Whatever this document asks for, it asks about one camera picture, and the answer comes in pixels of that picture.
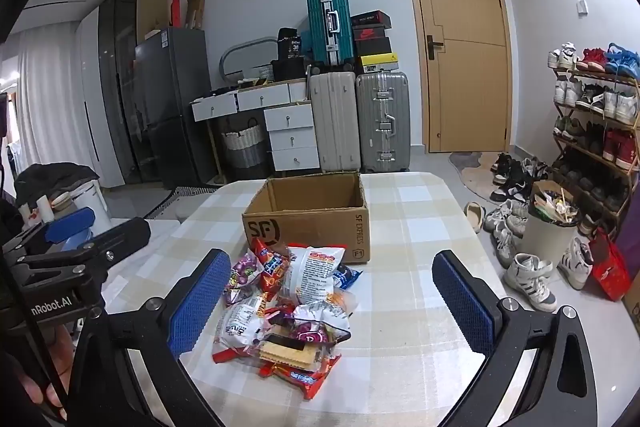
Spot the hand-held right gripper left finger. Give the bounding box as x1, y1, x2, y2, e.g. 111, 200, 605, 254
65, 248, 233, 427

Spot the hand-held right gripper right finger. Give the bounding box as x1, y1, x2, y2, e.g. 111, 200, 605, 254
431, 250, 608, 427

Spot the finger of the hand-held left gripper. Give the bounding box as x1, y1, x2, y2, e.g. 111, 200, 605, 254
15, 217, 152, 280
10, 207, 97, 254

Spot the red chip bag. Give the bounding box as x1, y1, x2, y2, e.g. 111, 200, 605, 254
212, 238, 363, 400

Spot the brown cardboard box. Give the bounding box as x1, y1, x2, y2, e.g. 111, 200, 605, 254
242, 172, 371, 265

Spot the person's left hand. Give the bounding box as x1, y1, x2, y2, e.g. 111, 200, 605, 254
11, 329, 77, 420

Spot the white kettle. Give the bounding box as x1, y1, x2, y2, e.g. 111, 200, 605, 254
65, 179, 113, 233

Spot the dark cloth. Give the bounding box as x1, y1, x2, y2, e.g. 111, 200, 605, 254
14, 162, 101, 208

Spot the cluster of sneakers and sandals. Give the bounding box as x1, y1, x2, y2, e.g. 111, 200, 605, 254
462, 152, 596, 313

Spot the black and white patterned rug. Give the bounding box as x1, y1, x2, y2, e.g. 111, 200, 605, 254
145, 186, 221, 220

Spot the white trash bin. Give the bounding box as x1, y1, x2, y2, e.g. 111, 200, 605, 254
520, 181, 583, 268

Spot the beige round rug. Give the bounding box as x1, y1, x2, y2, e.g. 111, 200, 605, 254
460, 154, 506, 205

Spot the white curtain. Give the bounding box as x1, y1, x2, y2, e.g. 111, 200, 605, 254
0, 24, 83, 188

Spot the grey fridge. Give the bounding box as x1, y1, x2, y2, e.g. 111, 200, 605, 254
135, 27, 216, 190

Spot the grey irregular doormat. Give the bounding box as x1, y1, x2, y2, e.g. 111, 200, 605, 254
447, 151, 483, 170

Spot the red paper bag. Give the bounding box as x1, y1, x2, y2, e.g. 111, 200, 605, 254
589, 227, 633, 303

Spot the woven laundry basket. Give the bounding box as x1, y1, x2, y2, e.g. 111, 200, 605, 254
220, 117, 268, 168

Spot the large cardboard carton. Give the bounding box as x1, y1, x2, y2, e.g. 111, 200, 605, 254
622, 272, 640, 333

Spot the dark glass cabinet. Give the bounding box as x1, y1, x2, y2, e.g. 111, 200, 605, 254
97, 0, 168, 188

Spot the purple bag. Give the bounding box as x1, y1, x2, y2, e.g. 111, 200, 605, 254
615, 202, 640, 268

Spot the white drawer desk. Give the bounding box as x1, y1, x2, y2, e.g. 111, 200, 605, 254
191, 79, 321, 172

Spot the silver suitcase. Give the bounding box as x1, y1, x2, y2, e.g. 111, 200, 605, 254
355, 71, 412, 174

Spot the wooden door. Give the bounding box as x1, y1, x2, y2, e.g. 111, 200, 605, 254
398, 0, 516, 154

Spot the beige suitcase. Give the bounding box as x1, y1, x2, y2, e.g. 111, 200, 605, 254
308, 71, 362, 174

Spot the flat cardboard carton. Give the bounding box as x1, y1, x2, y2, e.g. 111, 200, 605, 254
186, 0, 207, 30

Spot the black bag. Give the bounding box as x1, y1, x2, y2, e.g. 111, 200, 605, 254
271, 57, 308, 80

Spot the wooden shoe rack with shoes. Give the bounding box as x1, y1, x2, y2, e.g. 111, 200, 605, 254
546, 42, 640, 218

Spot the black box with print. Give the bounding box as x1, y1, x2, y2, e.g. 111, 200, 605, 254
277, 27, 307, 60

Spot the plain black shoe box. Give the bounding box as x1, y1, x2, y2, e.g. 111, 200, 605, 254
354, 38, 393, 58

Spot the teal suitcase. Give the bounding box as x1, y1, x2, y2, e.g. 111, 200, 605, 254
306, 0, 355, 68

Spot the black shoe box white label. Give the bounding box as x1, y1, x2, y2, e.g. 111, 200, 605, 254
351, 10, 391, 28

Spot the oval silver frame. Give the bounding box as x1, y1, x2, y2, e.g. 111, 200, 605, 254
221, 38, 278, 82

